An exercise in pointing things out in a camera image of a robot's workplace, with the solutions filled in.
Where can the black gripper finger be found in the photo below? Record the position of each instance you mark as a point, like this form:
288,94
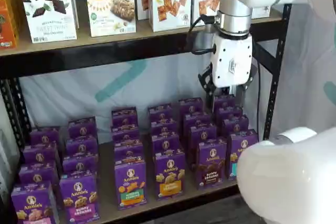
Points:
208,82
253,73

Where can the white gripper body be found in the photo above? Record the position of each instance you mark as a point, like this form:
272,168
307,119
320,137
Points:
231,61

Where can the purple Annie's box brown patch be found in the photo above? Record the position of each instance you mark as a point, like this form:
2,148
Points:
197,120
202,134
190,106
211,163

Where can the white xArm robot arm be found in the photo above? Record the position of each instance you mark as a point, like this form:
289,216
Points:
288,182

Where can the purple Annie's box teal patch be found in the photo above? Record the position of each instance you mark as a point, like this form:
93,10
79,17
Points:
235,125
224,100
240,145
228,111

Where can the purple Annie's box orange patch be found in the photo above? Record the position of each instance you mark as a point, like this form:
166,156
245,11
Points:
165,142
162,127
169,174
160,112

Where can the purple Annie's box green patch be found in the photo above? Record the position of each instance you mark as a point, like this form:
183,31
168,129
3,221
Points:
125,131
124,116
128,148
130,182

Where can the black metal shelf rack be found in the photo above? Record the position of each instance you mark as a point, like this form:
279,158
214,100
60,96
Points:
105,58

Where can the white Simple Mills bar box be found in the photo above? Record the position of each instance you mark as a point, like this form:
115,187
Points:
110,9

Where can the purple Annie's box magenta patch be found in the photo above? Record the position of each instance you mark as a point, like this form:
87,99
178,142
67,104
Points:
78,197
82,145
82,129
78,165

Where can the purple Annie's box pink patch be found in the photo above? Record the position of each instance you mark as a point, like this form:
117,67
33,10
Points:
44,137
31,203
40,154
38,174

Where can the orange baking mix box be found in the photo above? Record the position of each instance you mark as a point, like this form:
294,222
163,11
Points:
8,19

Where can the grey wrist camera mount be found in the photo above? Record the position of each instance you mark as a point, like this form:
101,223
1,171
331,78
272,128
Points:
208,37

